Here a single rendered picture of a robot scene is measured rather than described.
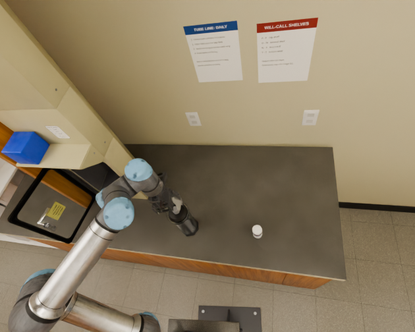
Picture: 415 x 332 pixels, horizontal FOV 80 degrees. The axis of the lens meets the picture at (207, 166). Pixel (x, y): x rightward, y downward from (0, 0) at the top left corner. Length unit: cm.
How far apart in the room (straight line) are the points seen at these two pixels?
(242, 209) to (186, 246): 35
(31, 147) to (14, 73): 34
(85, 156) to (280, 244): 96
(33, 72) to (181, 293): 189
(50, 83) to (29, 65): 8
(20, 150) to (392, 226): 249
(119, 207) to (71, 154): 51
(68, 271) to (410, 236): 235
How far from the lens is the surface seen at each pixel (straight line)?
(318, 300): 225
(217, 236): 134
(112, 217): 68
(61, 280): 79
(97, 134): 114
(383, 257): 243
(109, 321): 106
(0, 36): 92
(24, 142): 119
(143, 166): 79
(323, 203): 141
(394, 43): 120
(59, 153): 118
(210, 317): 224
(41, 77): 98
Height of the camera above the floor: 221
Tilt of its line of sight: 57 degrees down
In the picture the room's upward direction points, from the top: 21 degrees counter-clockwise
